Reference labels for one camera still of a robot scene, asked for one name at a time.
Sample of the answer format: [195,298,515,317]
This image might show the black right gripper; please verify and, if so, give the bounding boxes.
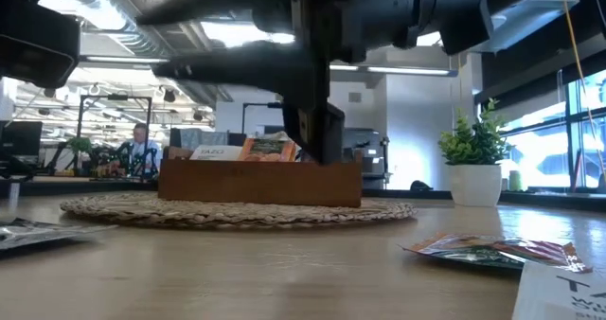
[136,0,420,166]

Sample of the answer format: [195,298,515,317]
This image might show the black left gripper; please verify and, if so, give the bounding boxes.
[0,0,81,90]

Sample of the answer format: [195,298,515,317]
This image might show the white orange Tazo tea packet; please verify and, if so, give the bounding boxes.
[188,144,243,162]
[510,261,606,320]

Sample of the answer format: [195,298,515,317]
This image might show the dark purple tea packet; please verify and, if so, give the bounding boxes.
[0,218,118,251]

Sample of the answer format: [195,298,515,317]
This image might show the brown wooden tea box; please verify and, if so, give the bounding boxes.
[157,157,364,208]

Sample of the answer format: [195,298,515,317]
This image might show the small background plant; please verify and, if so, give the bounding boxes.
[67,134,95,177]

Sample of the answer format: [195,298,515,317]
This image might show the grey partition screen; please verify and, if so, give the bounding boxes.
[169,128,229,151]

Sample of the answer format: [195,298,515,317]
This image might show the person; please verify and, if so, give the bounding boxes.
[125,122,162,177]

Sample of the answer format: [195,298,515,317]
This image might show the long ceiling light bar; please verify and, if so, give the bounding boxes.
[80,54,458,78]

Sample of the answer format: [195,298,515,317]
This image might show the round woven placemat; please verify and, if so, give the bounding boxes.
[60,191,418,230]

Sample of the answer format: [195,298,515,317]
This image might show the green plant in white pot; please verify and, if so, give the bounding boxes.
[437,98,515,208]

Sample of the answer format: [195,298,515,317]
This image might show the green cylinder on sill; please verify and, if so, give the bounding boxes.
[508,169,525,192]

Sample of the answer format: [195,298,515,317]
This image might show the black background rig frame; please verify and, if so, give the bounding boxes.
[241,100,285,136]
[77,92,153,179]

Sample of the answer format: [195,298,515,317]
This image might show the silver metal post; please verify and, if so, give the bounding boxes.
[7,177,23,212]

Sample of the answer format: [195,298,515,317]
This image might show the black aluminium table frame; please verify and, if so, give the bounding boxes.
[0,177,606,213]

